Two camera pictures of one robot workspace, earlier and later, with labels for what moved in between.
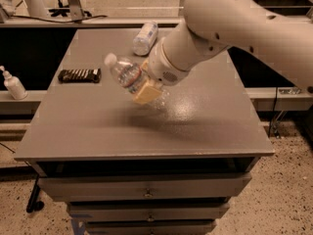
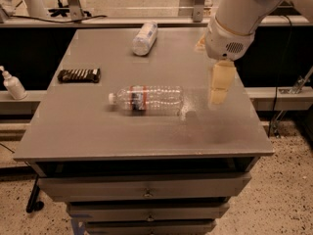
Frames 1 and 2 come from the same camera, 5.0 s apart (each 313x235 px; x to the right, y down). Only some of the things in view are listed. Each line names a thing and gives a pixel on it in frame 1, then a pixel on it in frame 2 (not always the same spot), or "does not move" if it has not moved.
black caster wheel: [32, 204] does not move
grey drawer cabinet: [168, 167] does not move
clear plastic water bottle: [126, 71] -> [161, 98]
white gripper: [161, 68] -> [224, 44]
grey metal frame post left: [75, 10] does not move
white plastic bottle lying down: [145, 37] does not move
